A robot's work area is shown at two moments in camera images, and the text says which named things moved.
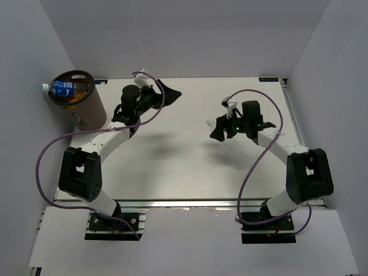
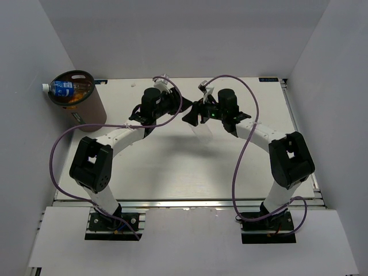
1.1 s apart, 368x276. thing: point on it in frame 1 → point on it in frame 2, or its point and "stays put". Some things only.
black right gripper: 218,133 → 198,108
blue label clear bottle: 66,88 stays put
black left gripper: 157,97 → 175,101
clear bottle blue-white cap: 233,146 → 204,134
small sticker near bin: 99,81 stays put
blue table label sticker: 268,79 stays put
